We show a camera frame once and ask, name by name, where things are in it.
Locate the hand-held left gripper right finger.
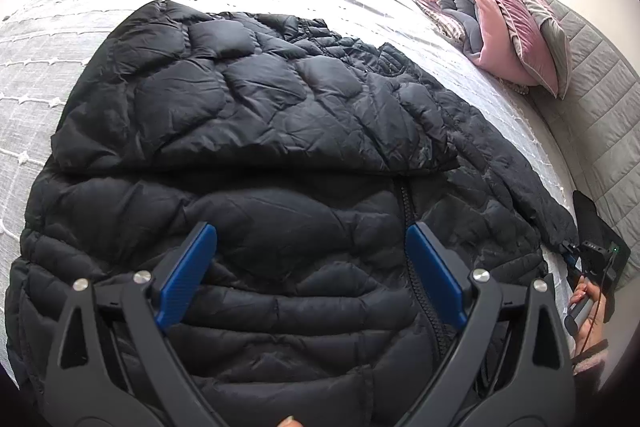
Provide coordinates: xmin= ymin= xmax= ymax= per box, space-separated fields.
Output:
xmin=397 ymin=222 xmax=576 ymax=427

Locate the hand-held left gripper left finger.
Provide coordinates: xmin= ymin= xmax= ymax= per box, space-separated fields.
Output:
xmin=44 ymin=222 xmax=228 ymax=427

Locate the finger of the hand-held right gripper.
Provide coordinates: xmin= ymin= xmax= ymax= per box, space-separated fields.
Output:
xmin=559 ymin=241 xmax=583 ymax=280

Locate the black quilted puffer jacket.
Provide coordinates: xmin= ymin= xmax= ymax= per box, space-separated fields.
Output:
xmin=2 ymin=1 xmax=580 ymax=427

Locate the person's right forearm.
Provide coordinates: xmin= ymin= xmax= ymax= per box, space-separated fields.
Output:
xmin=570 ymin=339 xmax=610 ymax=376

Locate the person's right hand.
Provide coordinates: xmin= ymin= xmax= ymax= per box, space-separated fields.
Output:
xmin=570 ymin=282 xmax=608 ymax=358

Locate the grey quilted headboard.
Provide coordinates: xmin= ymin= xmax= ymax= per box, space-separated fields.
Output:
xmin=525 ymin=0 xmax=640 ymax=298

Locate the grey velvet pillow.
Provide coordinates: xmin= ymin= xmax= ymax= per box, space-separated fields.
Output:
xmin=495 ymin=0 xmax=572 ymax=100

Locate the mauve velvet pillow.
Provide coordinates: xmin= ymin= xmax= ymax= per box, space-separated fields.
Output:
xmin=457 ymin=0 xmax=560 ymax=98

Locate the folded pink grey quilt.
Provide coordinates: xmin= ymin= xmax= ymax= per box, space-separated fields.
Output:
xmin=402 ymin=0 xmax=531 ymax=95

